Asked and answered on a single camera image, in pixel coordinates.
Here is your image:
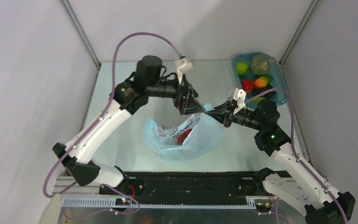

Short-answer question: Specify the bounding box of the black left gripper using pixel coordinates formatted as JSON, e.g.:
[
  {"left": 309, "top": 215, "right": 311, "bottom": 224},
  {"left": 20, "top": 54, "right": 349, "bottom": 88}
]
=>
[{"left": 145, "top": 70, "right": 204, "bottom": 114}]

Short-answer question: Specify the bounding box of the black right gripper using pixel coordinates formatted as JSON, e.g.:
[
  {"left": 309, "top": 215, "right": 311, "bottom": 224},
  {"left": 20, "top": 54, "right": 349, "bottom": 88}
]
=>
[{"left": 205, "top": 99, "right": 264, "bottom": 131}]

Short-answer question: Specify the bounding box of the light blue printed plastic bag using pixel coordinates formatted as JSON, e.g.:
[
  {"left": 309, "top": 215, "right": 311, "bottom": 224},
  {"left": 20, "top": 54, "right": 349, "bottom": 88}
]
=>
[{"left": 142, "top": 113, "right": 224, "bottom": 162}]

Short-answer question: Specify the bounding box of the red fake grape bunch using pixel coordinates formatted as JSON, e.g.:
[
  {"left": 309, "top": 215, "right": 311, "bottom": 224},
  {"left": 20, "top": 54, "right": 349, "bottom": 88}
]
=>
[{"left": 177, "top": 134, "right": 186, "bottom": 146}]

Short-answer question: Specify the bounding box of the dark purple fake grape bunch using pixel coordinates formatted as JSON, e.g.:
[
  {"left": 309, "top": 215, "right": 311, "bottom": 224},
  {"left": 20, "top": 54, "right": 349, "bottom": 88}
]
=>
[{"left": 251, "top": 84, "right": 276, "bottom": 99}]

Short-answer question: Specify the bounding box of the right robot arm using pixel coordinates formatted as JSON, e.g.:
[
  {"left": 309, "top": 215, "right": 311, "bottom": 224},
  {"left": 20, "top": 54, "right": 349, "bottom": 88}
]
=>
[{"left": 206, "top": 99, "right": 356, "bottom": 224}]

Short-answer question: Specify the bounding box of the green fake starfruit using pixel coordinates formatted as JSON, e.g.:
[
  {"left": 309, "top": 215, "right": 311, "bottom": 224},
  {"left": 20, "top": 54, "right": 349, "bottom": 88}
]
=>
[{"left": 252, "top": 97, "right": 265, "bottom": 104}]

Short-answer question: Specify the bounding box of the red yellow fake apple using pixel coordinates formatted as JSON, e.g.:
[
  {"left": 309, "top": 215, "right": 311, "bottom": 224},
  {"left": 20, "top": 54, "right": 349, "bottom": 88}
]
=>
[{"left": 241, "top": 79, "right": 254, "bottom": 93}]

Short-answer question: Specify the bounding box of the green fake apple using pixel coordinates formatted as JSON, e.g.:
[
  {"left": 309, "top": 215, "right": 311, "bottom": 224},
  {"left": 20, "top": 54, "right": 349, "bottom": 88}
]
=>
[{"left": 235, "top": 62, "right": 248, "bottom": 76}]

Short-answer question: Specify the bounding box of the orange green fake mango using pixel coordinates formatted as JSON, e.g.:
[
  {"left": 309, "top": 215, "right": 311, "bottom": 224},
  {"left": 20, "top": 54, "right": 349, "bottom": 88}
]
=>
[{"left": 254, "top": 75, "right": 274, "bottom": 88}]

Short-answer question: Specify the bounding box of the netted green fake melon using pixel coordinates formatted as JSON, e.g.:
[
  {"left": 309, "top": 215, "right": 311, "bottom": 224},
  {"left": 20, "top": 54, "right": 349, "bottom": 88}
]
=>
[{"left": 250, "top": 54, "right": 271, "bottom": 76}]

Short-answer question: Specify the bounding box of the teal plastic basin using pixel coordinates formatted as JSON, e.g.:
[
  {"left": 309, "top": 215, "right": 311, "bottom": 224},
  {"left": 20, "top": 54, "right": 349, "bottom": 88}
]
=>
[{"left": 232, "top": 52, "right": 289, "bottom": 106}]

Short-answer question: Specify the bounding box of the right controller board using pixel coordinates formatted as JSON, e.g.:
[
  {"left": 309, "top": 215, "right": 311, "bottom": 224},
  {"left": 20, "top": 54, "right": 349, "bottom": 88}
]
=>
[{"left": 256, "top": 203, "right": 271, "bottom": 208}]

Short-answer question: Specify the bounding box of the controller board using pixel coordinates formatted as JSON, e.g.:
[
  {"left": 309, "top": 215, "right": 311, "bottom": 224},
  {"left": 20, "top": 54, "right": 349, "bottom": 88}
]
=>
[
  {"left": 115, "top": 198, "right": 131, "bottom": 206},
  {"left": 256, "top": 203, "right": 271, "bottom": 208}
]

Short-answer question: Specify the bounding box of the left controller board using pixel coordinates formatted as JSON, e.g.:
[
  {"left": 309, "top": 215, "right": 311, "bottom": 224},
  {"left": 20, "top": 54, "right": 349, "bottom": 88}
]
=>
[{"left": 115, "top": 198, "right": 131, "bottom": 206}]

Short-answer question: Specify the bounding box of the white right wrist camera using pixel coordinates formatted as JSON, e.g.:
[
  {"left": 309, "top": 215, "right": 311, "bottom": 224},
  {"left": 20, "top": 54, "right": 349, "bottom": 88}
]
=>
[{"left": 228, "top": 88, "right": 246, "bottom": 115}]

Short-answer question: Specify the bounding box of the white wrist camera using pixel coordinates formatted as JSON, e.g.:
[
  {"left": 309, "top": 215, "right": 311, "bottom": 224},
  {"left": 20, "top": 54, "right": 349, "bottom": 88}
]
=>
[
  {"left": 174, "top": 56, "right": 193, "bottom": 85},
  {"left": 228, "top": 88, "right": 246, "bottom": 115}
]

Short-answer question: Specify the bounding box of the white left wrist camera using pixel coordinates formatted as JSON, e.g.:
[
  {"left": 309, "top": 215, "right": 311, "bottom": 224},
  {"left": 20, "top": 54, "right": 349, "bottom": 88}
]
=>
[{"left": 174, "top": 56, "right": 193, "bottom": 85}]

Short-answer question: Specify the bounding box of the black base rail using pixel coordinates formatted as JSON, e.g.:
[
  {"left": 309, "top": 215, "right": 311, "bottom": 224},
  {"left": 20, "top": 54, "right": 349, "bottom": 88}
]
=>
[{"left": 98, "top": 168, "right": 275, "bottom": 205}]

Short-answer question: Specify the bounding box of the right aluminium corner post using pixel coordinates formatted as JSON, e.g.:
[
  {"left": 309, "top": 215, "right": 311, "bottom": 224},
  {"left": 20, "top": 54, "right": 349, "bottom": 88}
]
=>
[{"left": 279, "top": 0, "right": 320, "bottom": 65}]

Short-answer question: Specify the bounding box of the aluminium corner post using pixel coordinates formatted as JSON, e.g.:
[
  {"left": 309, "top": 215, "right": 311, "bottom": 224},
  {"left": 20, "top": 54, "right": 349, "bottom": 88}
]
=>
[
  {"left": 59, "top": 0, "right": 101, "bottom": 70},
  {"left": 279, "top": 0, "right": 320, "bottom": 65}
]

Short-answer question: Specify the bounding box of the left aluminium corner post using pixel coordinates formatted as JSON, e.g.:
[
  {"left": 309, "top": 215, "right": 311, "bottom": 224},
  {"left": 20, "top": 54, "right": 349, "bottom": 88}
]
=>
[{"left": 59, "top": 0, "right": 101, "bottom": 70}]

